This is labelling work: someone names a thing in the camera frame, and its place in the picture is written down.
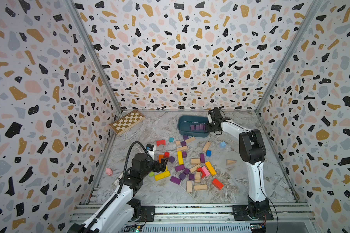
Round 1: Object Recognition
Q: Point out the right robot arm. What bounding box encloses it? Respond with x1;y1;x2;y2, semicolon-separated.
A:
206;107;271;219

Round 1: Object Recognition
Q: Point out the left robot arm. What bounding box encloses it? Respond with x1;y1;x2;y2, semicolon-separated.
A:
68;141;169;233

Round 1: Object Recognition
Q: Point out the teal plastic storage bin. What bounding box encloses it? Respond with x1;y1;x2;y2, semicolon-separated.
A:
178;115;210;138

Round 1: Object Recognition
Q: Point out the yellow flat block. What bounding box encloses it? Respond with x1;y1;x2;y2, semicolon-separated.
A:
155;171;171;181

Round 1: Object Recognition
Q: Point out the purple flat block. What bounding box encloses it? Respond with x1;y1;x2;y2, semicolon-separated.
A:
170;176;181;185

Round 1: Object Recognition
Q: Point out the natural wood long block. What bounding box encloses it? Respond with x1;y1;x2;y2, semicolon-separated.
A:
202;141;211;152

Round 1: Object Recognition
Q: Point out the natural wood short bar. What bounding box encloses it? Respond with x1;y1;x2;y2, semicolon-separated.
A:
177;146;188;151

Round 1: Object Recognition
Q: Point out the blue cube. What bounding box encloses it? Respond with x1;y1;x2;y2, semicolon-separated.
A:
206;150;212;157

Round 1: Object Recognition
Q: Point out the red curved arch block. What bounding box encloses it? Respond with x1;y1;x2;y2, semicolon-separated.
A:
196;168;206;178

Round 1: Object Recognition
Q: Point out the natural wood wedge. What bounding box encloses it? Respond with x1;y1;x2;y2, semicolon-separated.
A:
226;160;236;166

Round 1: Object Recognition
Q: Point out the pink pig toy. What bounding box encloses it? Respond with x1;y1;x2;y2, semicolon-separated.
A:
106;168;113;176

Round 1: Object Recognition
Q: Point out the pink long block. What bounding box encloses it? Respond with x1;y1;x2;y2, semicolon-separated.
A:
201;167;210;178

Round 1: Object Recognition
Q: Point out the amber yellow long block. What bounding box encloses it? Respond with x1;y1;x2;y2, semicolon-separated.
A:
205;161;216;176

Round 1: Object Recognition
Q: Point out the wooden chessboard box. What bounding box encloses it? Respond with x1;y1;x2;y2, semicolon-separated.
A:
110;110;145;136

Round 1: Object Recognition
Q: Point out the red rectangular block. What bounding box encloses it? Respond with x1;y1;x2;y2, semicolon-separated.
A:
212;178;224;190

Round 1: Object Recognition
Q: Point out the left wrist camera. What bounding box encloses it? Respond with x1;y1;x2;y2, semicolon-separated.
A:
146;144;156;159

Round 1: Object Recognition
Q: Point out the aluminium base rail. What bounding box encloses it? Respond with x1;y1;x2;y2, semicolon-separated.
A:
66;203;319;233

